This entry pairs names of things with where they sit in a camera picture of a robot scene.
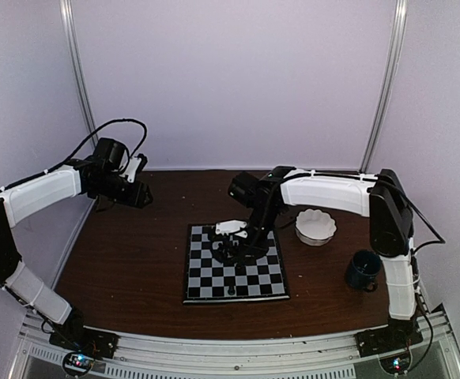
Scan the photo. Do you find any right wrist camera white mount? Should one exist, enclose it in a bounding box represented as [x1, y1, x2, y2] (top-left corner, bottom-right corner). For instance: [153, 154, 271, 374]
[214, 220, 248, 238]

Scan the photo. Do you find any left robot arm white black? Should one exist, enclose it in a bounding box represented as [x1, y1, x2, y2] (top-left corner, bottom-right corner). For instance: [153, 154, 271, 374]
[0, 137, 153, 351]

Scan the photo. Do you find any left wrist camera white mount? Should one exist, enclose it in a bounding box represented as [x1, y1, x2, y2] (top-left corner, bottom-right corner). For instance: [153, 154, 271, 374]
[120, 154, 148, 183]

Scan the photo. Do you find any white scalloped bowl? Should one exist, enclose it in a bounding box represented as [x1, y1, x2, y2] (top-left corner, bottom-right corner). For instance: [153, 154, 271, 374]
[295, 209, 337, 246]

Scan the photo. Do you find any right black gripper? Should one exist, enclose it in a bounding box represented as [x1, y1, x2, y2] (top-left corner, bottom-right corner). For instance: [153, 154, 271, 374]
[239, 205, 281, 266]

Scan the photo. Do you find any black grey chessboard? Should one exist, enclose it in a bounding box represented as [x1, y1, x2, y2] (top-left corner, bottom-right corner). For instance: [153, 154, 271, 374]
[183, 224, 290, 305]

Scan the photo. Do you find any black chess king piece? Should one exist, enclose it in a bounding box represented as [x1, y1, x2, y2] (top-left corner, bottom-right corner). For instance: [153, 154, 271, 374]
[224, 276, 236, 296]

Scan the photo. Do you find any pile of black chess pieces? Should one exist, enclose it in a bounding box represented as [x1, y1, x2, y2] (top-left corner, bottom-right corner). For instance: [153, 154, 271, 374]
[210, 238, 239, 267]

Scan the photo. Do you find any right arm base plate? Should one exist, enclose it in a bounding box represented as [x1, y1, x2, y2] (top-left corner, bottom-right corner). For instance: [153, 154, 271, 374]
[355, 325, 424, 358]

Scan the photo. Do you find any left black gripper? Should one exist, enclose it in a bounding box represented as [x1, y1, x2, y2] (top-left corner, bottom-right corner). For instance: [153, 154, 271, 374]
[92, 171, 153, 208]

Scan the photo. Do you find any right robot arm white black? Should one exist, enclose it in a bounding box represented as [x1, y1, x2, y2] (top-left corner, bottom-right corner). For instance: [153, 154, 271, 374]
[217, 166, 426, 349]

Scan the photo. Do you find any aluminium front rail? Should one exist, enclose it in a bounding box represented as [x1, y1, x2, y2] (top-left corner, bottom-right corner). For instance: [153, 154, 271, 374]
[8, 303, 460, 379]

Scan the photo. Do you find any left aluminium frame post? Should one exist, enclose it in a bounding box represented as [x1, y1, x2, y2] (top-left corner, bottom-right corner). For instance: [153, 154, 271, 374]
[59, 0, 96, 133]

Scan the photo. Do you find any dark blue mug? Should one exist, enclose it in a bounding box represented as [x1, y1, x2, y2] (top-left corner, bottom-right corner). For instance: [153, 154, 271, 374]
[345, 250, 381, 293]

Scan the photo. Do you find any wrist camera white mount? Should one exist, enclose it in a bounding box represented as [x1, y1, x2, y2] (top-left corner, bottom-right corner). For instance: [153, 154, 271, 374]
[214, 220, 248, 238]
[120, 154, 148, 183]

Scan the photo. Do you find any right aluminium frame post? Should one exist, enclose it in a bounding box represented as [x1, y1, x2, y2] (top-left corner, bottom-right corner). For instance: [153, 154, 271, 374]
[359, 0, 408, 172]

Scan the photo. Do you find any aluminium frame post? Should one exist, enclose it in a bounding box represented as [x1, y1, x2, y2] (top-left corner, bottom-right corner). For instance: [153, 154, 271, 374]
[359, 0, 408, 172]
[59, 0, 96, 133]

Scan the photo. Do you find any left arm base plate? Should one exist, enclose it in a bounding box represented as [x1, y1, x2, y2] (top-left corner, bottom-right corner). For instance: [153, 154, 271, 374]
[49, 328, 119, 359]

